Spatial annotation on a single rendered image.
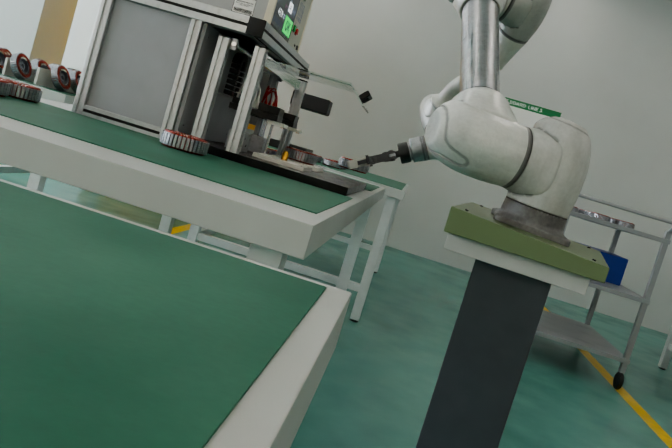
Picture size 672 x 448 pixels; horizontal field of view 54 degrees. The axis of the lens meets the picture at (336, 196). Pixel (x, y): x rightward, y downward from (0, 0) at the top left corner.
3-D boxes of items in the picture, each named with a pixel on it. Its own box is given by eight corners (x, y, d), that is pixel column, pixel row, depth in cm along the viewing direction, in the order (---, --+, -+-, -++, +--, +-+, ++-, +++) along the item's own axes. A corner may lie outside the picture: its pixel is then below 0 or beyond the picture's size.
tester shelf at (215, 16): (306, 76, 234) (309, 64, 233) (261, 38, 166) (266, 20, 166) (191, 43, 238) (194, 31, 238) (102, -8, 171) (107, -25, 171)
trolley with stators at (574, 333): (579, 347, 468) (624, 212, 461) (624, 395, 368) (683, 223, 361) (497, 321, 474) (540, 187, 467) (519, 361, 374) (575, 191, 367)
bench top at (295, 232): (382, 198, 308) (385, 187, 308) (303, 260, 90) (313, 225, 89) (183, 137, 319) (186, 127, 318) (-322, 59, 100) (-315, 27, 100)
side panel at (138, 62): (172, 142, 173) (206, 23, 171) (168, 142, 170) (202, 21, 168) (76, 112, 176) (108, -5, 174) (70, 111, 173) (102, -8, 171)
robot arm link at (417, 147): (428, 160, 237) (412, 164, 238) (422, 135, 237) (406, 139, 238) (428, 160, 228) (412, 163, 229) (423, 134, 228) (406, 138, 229)
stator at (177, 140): (171, 144, 160) (175, 129, 160) (212, 157, 158) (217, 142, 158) (150, 141, 149) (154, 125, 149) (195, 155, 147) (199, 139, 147)
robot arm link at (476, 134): (534, 162, 146) (445, 130, 142) (496, 201, 158) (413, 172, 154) (523, -36, 192) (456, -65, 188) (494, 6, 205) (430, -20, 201)
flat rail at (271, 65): (301, 92, 231) (303, 83, 231) (260, 62, 170) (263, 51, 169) (298, 91, 231) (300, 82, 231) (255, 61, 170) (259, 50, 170)
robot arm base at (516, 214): (556, 235, 172) (564, 215, 171) (570, 248, 150) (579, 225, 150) (490, 210, 175) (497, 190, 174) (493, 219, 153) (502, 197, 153)
